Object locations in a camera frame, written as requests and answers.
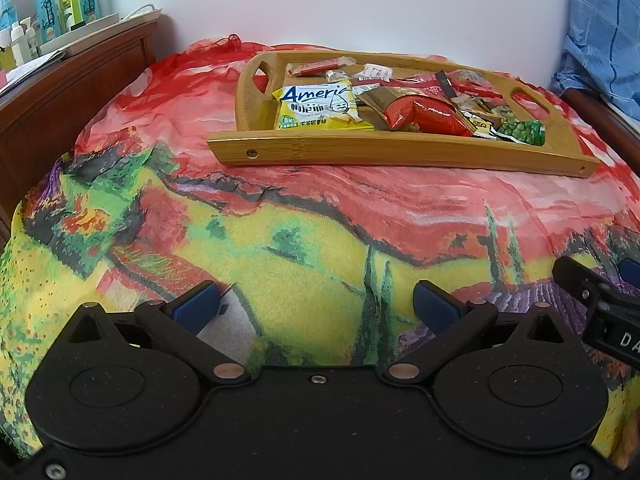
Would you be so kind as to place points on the red packet with black edge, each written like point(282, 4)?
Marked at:
point(425, 82)

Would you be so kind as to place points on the red sausage stick packet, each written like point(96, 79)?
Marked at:
point(480, 90)

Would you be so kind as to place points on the large red nut packet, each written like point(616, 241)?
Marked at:
point(425, 115)

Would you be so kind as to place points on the white gold-dotted snack packet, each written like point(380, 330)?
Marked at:
point(337, 77)

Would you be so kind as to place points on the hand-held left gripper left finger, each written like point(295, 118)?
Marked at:
point(195, 305)

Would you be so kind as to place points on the dark wooden bed frame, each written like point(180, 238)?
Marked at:
point(600, 110)

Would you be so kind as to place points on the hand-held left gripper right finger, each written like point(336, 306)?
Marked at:
point(435, 305)

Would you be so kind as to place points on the black and white packet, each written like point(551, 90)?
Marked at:
point(482, 125)

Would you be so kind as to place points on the green pea packet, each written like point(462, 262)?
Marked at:
point(520, 130)

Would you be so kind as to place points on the yellow snack packet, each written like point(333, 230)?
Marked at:
point(320, 110)

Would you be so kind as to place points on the small white candy packet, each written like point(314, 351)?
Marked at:
point(376, 71)

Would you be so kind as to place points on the small yellow bottle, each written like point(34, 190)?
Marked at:
point(6, 57)

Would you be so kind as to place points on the wooden tray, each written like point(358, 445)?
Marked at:
point(400, 152)

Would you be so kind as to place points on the small white bottle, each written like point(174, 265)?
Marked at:
point(17, 45)
point(30, 40)

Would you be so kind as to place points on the landscape printed cloth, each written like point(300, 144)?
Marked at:
point(300, 220)

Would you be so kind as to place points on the small teal bottle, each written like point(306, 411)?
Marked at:
point(7, 12)

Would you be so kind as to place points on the wooden headboard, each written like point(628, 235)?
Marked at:
point(75, 100)

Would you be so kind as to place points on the white paper sheets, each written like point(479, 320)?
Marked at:
point(35, 67)

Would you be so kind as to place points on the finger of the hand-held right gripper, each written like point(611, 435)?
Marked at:
point(631, 271)
point(575, 277)

